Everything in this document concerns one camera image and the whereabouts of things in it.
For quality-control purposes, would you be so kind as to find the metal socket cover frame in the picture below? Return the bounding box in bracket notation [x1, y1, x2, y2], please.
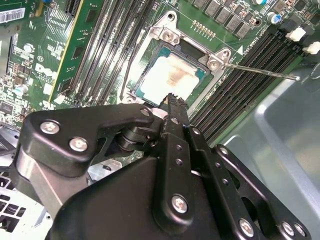
[133, 37, 221, 117]

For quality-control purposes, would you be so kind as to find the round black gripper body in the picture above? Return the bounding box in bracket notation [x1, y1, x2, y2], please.
[46, 156, 236, 240]

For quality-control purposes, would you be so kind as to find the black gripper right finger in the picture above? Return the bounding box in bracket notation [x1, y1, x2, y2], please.
[176, 97, 311, 240]

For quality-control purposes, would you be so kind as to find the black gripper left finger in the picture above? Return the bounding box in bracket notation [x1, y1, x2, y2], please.
[19, 92, 196, 228]

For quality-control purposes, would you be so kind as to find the silver-topped green CPU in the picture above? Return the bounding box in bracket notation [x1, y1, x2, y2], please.
[134, 46, 209, 106]

